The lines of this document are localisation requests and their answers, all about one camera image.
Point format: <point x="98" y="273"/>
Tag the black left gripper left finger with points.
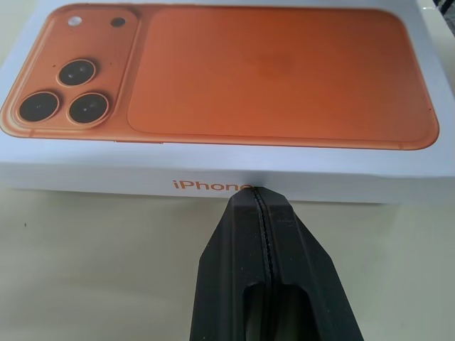
<point x="231" y="270"/>

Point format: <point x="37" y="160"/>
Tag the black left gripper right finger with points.
<point x="302" y="270"/>

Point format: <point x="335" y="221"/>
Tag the white iPhone box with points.
<point x="249" y="89"/>

